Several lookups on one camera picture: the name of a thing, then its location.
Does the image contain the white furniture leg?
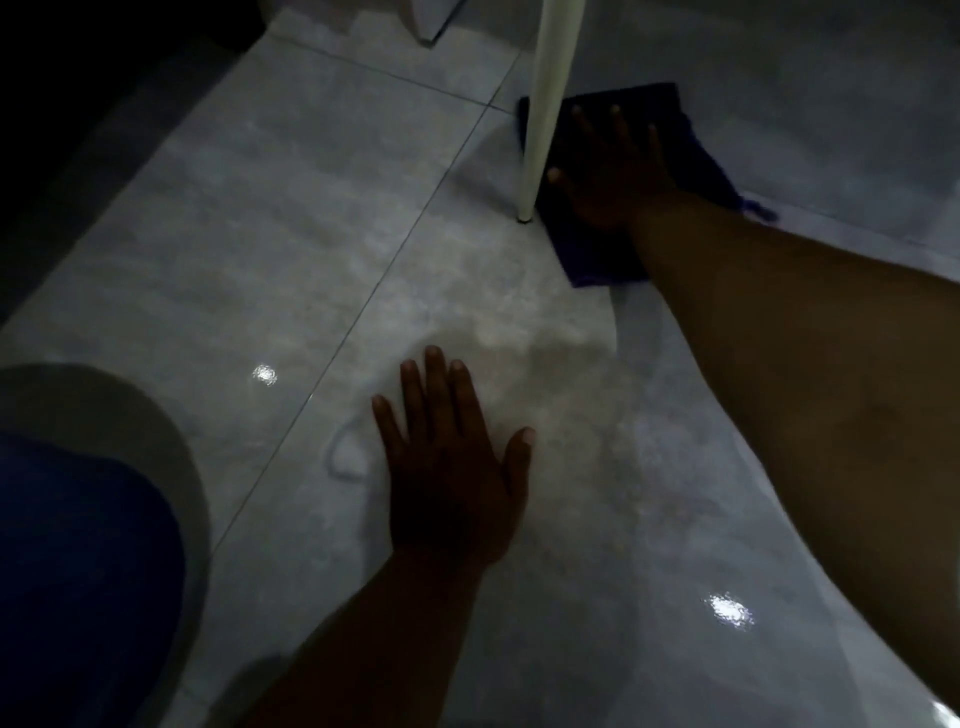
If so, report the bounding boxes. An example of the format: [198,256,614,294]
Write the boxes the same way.
[515,0,587,225]

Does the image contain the person's blue trouser leg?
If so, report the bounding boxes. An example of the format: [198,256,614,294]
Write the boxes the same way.
[0,429,188,728]

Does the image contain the person's right forearm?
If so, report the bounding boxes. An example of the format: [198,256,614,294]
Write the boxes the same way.
[628,191,960,717]

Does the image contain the person's left forearm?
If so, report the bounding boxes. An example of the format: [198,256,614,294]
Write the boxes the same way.
[238,553,490,728]

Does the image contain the dark blue cleaning cloth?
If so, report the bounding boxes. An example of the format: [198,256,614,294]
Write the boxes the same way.
[516,81,781,291]

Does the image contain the person's right hand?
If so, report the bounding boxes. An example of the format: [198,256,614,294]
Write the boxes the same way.
[546,104,678,231]

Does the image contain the person's left hand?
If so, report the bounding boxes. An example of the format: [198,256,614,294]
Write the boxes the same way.
[372,345,537,571]

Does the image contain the white furniture base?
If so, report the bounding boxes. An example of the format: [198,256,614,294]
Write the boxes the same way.
[400,0,472,46]

